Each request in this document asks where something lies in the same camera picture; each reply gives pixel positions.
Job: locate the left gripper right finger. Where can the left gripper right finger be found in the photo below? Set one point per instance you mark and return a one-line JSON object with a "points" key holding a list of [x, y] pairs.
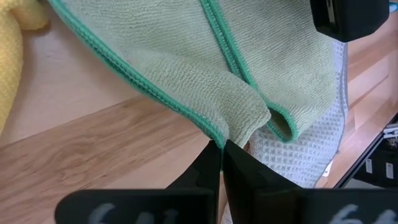
{"points": [[267, 205]]}

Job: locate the pale green towel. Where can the pale green towel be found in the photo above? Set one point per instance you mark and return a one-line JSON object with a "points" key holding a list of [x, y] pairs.
{"points": [[186, 62]]}

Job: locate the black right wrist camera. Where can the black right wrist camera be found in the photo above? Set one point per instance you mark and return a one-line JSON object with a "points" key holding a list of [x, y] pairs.
{"points": [[351, 18]]}

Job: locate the grey waffle towel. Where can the grey waffle towel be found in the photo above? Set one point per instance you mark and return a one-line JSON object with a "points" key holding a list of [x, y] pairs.
{"points": [[311, 149]]}

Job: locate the yellow towel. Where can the yellow towel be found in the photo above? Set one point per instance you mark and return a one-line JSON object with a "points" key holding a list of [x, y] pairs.
{"points": [[9, 62]]}

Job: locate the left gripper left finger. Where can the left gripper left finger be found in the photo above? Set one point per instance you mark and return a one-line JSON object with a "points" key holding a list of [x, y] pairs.
{"points": [[186, 205]]}

